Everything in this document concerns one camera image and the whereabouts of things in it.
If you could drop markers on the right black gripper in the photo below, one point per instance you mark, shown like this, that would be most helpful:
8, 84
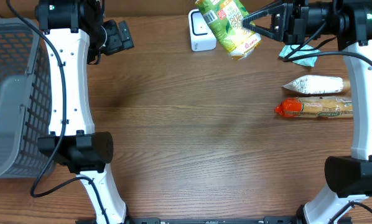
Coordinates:
285, 17

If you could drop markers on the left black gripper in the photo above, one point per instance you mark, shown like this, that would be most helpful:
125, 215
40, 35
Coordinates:
124, 35

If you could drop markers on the green snack packet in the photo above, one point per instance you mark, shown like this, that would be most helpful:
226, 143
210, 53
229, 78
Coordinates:
224, 18

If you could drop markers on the white tube gold cap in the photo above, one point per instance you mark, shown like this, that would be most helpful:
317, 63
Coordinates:
318, 84

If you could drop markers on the orange spaghetti package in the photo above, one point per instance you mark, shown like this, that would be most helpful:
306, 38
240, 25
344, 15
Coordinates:
316, 107

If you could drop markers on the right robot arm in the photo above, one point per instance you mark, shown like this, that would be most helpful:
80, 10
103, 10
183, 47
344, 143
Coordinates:
348, 178

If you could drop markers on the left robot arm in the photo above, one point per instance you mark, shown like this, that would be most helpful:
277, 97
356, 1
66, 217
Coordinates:
77, 35

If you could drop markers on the white barcode scanner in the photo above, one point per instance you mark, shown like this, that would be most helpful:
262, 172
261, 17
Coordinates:
201, 37

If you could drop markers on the grey plastic shopping basket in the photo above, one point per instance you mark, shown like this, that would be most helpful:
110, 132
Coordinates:
25, 99

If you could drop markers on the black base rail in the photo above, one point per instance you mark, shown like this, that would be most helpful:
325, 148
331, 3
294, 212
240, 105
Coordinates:
214, 221

